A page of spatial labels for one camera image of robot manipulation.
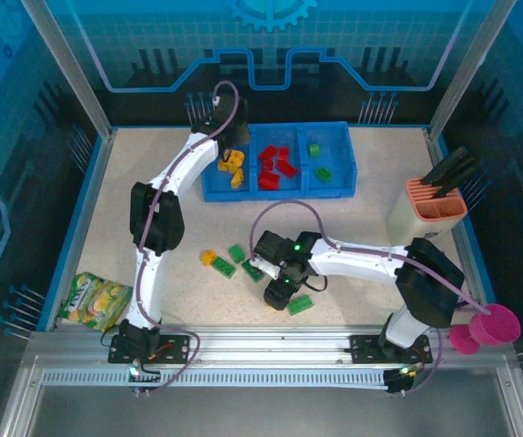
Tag long green lego brick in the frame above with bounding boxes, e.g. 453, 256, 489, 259
287, 294, 315, 316
240, 259, 267, 284
210, 257, 237, 279

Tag blue plastic bin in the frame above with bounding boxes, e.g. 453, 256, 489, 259
200, 123, 256, 203
247, 123, 306, 201
297, 121, 357, 200

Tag beige pink utensil holder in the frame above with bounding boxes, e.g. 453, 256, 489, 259
387, 176, 468, 246

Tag green yellow snack bag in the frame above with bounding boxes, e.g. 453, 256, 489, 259
56, 271, 134, 332

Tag small pink sponge cylinder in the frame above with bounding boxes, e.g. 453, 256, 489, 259
449, 325, 480, 355

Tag magenta plastic cup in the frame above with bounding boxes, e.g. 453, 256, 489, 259
468, 303, 522, 347

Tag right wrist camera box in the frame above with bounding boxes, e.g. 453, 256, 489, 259
250, 258, 281, 279

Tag aluminium rail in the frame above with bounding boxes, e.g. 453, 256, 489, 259
24, 323, 517, 371

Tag white slotted cable duct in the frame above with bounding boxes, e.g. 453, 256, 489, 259
42, 368, 389, 389

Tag aluminium frame post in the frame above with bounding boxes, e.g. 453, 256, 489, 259
427, 0, 517, 137
19, 0, 115, 137

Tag black knife handle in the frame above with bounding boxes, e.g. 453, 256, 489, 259
427, 157, 476, 191
433, 167, 478, 200
419, 146, 468, 186

